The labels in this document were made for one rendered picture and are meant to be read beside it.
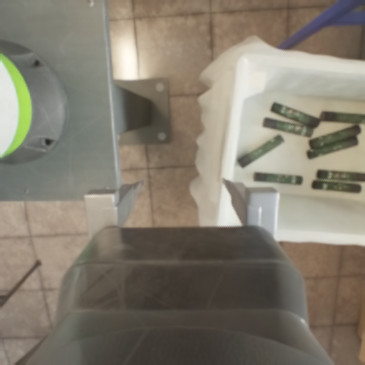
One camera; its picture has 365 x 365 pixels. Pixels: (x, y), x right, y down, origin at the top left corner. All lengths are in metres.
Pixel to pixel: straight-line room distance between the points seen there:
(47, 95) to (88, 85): 0.05
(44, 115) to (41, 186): 0.11
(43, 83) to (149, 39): 0.99
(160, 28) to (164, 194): 0.76
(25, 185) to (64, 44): 0.19
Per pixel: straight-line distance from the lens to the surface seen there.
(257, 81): 0.62
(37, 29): 0.40
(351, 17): 1.00
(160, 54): 1.29
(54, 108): 0.35
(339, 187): 0.94
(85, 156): 0.37
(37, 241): 1.63
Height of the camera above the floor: 1.26
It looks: 76 degrees down
